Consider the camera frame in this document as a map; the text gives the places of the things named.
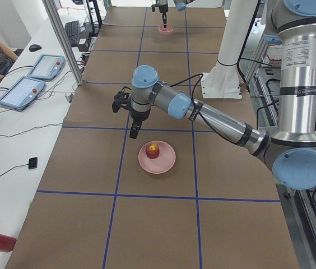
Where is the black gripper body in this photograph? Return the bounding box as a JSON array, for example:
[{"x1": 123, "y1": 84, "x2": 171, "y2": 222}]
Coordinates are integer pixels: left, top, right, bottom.
[
  {"x1": 158, "y1": 2, "x2": 168, "y2": 13},
  {"x1": 130, "y1": 108, "x2": 150, "y2": 124}
]

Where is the pink bowl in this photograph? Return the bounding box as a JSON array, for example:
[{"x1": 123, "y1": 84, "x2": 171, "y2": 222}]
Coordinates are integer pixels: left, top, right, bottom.
[{"x1": 158, "y1": 25, "x2": 174, "y2": 35}]

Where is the red yellow apple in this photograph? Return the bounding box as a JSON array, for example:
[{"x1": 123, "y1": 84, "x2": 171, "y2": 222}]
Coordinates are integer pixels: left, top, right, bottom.
[{"x1": 145, "y1": 143, "x2": 160, "y2": 159}]

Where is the pink plate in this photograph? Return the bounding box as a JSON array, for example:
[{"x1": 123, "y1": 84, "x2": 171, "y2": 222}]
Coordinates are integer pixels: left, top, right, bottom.
[{"x1": 138, "y1": 141, "x2": 176, "y2": 174}]

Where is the black keyboard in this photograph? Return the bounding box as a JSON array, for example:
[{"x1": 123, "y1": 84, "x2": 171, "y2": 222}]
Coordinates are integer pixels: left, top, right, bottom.
[{"x1": 64, "y1": 20, "x2": 80, "y2": 47}]

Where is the right blue teach pendant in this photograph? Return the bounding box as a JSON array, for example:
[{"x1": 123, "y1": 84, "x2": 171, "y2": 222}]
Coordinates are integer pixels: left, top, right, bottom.
[{"x1": 27, "y1": 54, "x2": 65, "y2": 81}]

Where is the blue teach pendant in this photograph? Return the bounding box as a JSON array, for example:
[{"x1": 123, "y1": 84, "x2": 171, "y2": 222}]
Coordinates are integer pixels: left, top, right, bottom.
[
  {"x1": 0, "y1": 76, "x2": 46, "y2": 111},
  {"x1": 27, "y1": 54, "x2": 65, "y2": 81}
]

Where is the small black square device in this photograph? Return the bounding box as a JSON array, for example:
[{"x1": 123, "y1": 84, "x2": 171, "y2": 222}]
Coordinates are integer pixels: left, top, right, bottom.
[{"x1": 28, "y1": 157, "x2": 38, "y2": 170}]

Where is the left blue teach pendant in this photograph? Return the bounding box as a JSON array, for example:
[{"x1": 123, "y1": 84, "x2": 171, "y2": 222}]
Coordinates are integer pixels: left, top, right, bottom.
[{"x1": 0, "y1": 76, "x2": 46, "y2": 111}]

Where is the black computer mouse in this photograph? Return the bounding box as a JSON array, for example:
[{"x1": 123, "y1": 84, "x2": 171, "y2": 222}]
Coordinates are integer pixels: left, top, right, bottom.
[{"x1": 29, "y1": 44, "x2": 42, "y2": 52}]

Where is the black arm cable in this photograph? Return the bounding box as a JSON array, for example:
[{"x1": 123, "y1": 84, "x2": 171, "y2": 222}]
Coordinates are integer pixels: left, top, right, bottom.
[{"x1": 162, "y1": 72, "x2": 239, "y2": 143}]

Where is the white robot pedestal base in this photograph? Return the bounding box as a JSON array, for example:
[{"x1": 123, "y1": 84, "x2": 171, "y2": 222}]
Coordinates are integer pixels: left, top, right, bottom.
[{"x1": 201, "y1": 0, "x2": 259, "y2": 99}]

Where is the aluminium frame post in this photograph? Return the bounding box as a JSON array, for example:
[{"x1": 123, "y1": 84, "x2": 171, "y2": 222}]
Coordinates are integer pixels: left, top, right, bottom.
[{"x1": 42, "y1": 0, "x2": 83, "y2": 86}]

